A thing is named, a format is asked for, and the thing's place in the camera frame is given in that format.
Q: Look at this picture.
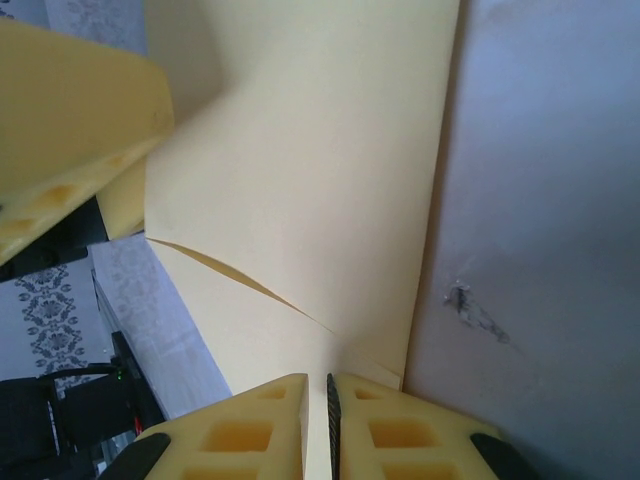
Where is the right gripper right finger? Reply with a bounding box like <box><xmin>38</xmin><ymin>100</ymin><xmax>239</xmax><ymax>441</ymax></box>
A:
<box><xmin>326</xmin><ymin>371</ymin><xmax>522</xmax><ymax>480</ymax></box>

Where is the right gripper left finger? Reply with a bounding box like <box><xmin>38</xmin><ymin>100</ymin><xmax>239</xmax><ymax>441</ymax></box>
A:
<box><xmin>112</xmin><ymin>372</ymin><xmax>310</xmax><ymax>480</ymax></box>

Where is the yellow cloth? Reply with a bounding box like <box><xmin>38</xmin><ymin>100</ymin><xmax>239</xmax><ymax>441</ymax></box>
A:
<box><xmin>142</xmin><ymin>0</ymin><xmax>469</xmax><ymax>480</ymax></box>

